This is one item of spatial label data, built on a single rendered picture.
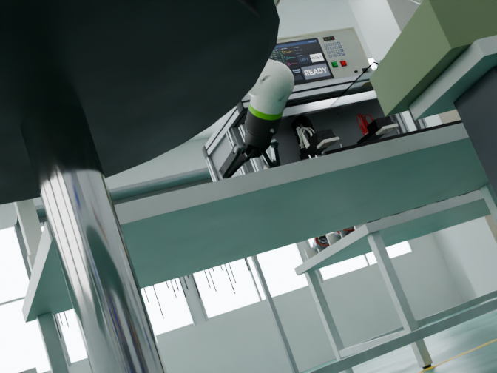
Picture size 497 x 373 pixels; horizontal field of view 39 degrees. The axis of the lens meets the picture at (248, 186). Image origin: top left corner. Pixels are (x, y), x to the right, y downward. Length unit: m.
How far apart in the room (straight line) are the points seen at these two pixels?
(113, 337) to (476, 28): 1.24
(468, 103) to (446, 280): 8.79
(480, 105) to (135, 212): 0.82
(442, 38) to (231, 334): 7.47
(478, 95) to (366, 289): 8.12
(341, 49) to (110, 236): 2.20
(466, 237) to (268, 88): 4.81
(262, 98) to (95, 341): 1.39
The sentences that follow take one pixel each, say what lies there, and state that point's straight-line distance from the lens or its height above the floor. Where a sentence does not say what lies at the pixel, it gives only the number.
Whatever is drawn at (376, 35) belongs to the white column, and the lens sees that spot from 6.88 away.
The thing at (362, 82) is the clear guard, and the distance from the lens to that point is 2.46.
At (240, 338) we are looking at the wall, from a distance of 8.79.
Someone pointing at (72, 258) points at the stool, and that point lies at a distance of 0.45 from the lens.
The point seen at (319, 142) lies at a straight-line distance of 2.27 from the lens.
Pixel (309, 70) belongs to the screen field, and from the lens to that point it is 2.49.
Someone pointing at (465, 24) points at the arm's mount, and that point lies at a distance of 1.54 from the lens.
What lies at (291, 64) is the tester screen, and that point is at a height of 1.21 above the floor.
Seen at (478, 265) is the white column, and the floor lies 0.42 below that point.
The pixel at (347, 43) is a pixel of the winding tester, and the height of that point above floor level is 1.26.
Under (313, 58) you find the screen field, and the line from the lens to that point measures 2.53.
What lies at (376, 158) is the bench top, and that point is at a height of 0.71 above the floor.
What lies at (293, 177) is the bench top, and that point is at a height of 0.71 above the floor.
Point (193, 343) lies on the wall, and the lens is 8.60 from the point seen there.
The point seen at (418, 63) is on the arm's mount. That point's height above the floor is 0.78.
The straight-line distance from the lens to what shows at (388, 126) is 2.40.
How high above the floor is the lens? 0.30
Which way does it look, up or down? 14 degrees up
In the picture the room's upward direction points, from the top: 20 degrees counter-clockwise
